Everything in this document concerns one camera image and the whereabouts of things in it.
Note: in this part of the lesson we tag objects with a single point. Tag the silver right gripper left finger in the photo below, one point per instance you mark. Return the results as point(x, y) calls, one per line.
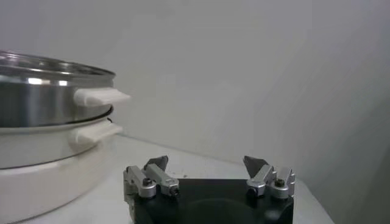
point(161, 178)

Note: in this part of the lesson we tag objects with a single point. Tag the stainless steel steamer basket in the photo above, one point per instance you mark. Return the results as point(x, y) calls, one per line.
point(36, 103)

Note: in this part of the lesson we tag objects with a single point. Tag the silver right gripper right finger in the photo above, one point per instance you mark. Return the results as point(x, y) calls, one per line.
point(265, 176)

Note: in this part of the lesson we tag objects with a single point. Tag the white electric cooker pot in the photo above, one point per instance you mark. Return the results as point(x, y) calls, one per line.
point(45, 182)

